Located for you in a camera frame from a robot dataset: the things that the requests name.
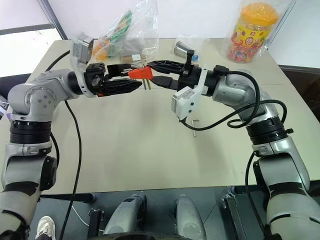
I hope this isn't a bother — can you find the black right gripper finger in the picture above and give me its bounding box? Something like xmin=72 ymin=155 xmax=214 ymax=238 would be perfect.
xmin=146 ymin=59 xmax=188 ymax=75
xmin=152 ymin=76 xmax=181 ymax=91

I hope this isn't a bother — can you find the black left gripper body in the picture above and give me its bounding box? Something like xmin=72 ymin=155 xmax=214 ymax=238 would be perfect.
xmin=83 ymin=62 xmax=109 ymax=97

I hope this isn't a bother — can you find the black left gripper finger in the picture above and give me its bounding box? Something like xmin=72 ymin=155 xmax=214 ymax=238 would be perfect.
xmin=99 ymin=78 xmax=142 ymax=97
xmin=106 ymin=63 xmax=134 ymax=77

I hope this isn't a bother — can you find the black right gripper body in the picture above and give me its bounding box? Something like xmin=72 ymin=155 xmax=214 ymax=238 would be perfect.
xmin=177 ymin=49 xmax=205 ymax=91

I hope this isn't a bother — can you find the red hex key holder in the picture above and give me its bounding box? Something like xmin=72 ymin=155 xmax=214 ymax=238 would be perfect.
xmin=128 ymin=66 xmax=154 ymax=81

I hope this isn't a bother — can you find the small silver hex key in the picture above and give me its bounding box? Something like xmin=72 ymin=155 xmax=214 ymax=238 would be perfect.
xmin=190 ymin=118 xmax=200 ymax=138

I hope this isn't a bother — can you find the brown cardboard piece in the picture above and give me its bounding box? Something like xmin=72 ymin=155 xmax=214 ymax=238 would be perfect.
xmin=120 ymin=54 xmax=147 ymax=65

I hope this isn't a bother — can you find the shiny metal cup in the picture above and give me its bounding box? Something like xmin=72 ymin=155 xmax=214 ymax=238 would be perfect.
xmin=173 ymin=39 xmax=196 ymax=57

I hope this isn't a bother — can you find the orange snack packet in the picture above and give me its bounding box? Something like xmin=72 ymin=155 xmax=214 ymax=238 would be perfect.
xmin=91 ymin=36 xmax=111 ymax=61

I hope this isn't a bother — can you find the green snack packet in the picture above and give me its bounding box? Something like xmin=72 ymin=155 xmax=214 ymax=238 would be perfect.
xmin=109 ymin=9 xmax=133 ymax=58

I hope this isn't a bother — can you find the clear plastic bag with snacks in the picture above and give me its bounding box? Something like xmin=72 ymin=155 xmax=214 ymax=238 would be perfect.
xmin=69 ymin=0 xmax=161 ymax=61

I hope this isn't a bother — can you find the candy jar with orange lid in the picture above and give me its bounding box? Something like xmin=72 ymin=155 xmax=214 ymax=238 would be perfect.
xmin=226 ymin=0 xmax=280 ymax=65

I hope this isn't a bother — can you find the candy jar in bag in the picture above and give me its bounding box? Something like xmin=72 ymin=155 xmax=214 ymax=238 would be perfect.
xmin=223 ymin=0 xmax=285 ymax=65

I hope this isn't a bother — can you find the grey rounded robot leg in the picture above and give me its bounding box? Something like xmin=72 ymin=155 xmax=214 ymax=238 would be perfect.
xmin=103 ymin=192 xmax=148 ymax=237
xmin=174 ymin=194 xmax=208 ymax=240

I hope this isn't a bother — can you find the black floor stand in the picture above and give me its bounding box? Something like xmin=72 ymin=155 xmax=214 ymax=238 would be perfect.
xmin=87 ymin=208 xmax=105 ymax=238

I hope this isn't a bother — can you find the white sneaker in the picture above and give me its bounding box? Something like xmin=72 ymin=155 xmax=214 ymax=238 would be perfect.
xmin=35 ymin=215 xmax=56 ymax=240

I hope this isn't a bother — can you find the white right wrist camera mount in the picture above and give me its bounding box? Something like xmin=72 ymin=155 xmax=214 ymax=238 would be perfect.
xmin=171 ymin=64 xmax=208 ymax=123

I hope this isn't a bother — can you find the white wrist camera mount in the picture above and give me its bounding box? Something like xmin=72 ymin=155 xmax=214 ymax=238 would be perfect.
xmin=69 ymin=32 xmax=97 ymax=98
xmin=171 ymin=64 xmax=208 ymax=123

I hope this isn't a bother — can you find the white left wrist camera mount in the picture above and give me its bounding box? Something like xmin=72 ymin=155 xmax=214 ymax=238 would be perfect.
xmin=69 ymin=32 xmax=97 ymax=98

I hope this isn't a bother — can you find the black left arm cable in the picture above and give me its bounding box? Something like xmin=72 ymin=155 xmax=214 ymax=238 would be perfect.
xmin=44 ymin=49 xmax=83 ymax=240

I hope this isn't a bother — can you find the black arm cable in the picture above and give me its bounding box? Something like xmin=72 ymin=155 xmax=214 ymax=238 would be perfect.
xmin=44 ymin=49 xmax=83 ymax=240
xmin=178 ymin=65 xmax=288 ymax=226

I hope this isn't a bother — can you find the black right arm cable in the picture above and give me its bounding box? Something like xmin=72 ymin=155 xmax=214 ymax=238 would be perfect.
xmin=178 ymin=65 xmax=288 ymax=226

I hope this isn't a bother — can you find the black metal frame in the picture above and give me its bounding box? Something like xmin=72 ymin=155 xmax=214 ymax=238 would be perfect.
xmin=219 ymin=191 xmax=267 ymax=240

